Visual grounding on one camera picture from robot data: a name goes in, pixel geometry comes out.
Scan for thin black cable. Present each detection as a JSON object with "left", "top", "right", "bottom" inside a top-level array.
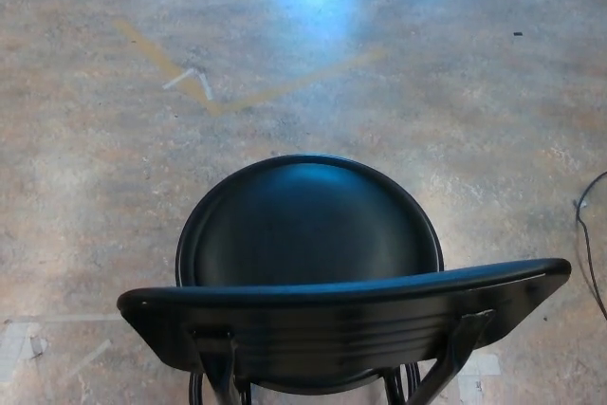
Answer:
[{"left": 573, "top": 170, "right": 607, "bottom": 322}]

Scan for white tape cross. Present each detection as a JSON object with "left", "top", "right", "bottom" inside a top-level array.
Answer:
[{"left": 456, "top": 351, "right": 503, "bottom": 405}]

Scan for black swivel chair with backrest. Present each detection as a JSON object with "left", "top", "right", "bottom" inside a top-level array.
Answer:
[{"left": 117, "top": 153, "right": 573, "bottom": 405}]

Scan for clear tape patch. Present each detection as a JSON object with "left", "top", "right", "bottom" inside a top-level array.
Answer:
[{"left": 0, "top": 314, "right": 122, "bottom": 380}]

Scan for long tan tape line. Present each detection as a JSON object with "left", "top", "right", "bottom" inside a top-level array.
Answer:
[{"left": 111, "top": 18, "right": 224, "bottom": 117}]

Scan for clear diagonal tape strip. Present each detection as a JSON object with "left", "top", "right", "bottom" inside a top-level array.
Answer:
[{"left": 69, "top": 339, "right": 113, "bottom": 378}]

